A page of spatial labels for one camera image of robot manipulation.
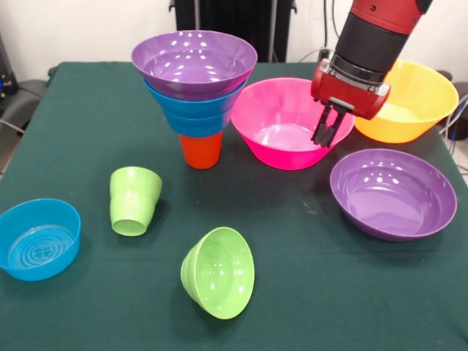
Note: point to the purple bowl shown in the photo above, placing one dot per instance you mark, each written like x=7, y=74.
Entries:
x=194, y=58
x=391, y=197

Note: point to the blue bowl with ringed bottom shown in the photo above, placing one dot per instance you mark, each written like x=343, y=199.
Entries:
x=197, y=126
x=36, y=237

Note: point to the small green bowl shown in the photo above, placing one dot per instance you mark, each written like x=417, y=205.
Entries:
x=219, y=274

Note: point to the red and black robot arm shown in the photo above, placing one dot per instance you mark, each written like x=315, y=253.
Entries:
x=376, y=40

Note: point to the orange cup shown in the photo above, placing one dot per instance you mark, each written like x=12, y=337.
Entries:
x=201, y=151

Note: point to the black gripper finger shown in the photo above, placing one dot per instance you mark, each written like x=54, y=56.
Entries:
x=333, y=129
x=321, y=126

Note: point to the dark green tablecloth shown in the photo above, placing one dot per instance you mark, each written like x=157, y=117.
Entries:
x=329, y=292

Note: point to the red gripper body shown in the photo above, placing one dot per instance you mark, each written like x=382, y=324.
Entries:
x=347, y=97

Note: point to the black equipment rack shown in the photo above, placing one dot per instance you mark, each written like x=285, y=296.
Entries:
x=7, y=84

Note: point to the yellow-orange bowl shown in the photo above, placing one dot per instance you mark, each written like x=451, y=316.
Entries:
x=417, y=109

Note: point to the green cup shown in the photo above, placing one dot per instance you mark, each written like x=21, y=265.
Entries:
x=133, y=199

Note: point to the black rounded seat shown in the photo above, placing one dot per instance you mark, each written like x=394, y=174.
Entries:
x=27, y=97

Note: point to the deep smooth blue bowl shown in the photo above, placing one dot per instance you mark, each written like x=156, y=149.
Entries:
x=197, y=102

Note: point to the pink bowl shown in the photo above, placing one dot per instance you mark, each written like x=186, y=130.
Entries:
x=281, y=109

